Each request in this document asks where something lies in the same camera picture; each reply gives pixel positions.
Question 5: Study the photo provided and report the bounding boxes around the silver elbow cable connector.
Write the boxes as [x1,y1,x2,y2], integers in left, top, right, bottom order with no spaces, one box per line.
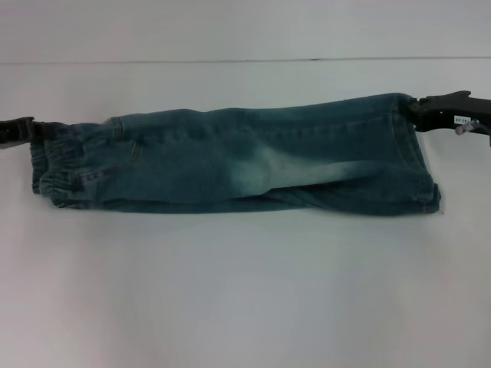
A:
[454,119,481,137]

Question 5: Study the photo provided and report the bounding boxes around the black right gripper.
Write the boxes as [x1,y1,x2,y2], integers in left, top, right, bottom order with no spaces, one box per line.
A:
[407,90,491,136]

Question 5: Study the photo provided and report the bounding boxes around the blue denim shorts with cartoon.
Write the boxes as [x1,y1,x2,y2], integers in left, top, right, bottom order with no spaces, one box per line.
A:
[30,90,446,216]

